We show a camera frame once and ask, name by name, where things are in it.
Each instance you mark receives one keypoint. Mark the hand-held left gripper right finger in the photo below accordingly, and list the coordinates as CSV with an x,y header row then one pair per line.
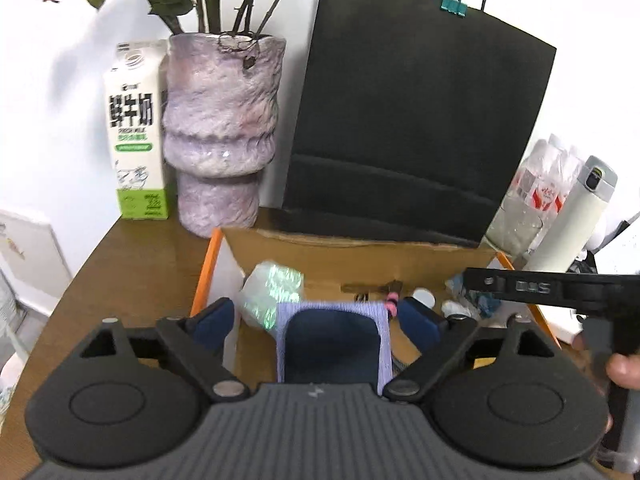
x,y
422,322

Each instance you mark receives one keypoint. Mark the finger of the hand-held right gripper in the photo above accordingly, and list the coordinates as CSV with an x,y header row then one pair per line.
x,y
485,282

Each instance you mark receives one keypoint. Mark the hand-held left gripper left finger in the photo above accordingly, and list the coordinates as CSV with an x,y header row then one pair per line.
x,y
217,320

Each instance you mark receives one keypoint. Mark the small blue patterned pouch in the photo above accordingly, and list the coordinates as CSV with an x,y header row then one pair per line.
x,y
480,302

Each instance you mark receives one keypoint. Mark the purple knit pouch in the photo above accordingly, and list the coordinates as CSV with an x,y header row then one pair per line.
x,y
282,340

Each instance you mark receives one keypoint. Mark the black zip case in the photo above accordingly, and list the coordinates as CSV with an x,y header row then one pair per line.
x,y
330,350

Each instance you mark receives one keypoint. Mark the red cardboard box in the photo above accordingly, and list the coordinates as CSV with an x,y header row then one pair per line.
x,y
340,265

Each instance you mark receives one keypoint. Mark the wooden desktop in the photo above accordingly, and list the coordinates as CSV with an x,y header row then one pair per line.
x,y
140,270

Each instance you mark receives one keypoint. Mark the person's right hand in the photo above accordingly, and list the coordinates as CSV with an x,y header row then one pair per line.
x,y
627,372

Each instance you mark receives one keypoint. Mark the small white round lid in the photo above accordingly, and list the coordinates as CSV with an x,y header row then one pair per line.
x,y
423,297

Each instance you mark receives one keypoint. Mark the iridescent wrapped packet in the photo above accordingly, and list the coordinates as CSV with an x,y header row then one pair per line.
x,y
270,290

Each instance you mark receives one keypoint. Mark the clear glass cup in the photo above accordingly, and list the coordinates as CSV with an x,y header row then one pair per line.
x,y
515,225

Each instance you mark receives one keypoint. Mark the stack of printed papers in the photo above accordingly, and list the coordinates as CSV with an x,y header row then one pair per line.
x,y
622,245

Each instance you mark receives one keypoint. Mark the white thermos flask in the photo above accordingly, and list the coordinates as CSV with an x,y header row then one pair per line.
x,y
575,220

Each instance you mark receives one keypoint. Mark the clear plastic water bottle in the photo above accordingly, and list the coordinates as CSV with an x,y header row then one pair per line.
x,y
567,180
537,180

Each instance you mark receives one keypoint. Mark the black paper bag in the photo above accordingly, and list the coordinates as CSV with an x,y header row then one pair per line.
x,y
415,135

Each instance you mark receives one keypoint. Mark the purple fuzzy vase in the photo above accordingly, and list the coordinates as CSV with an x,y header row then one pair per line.
x,y
220,135

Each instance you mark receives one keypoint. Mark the white green milk carton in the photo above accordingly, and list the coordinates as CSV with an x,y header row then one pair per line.
x,y
135,135

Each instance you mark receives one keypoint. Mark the teal binder clip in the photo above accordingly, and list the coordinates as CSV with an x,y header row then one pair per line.
x,y
453,4

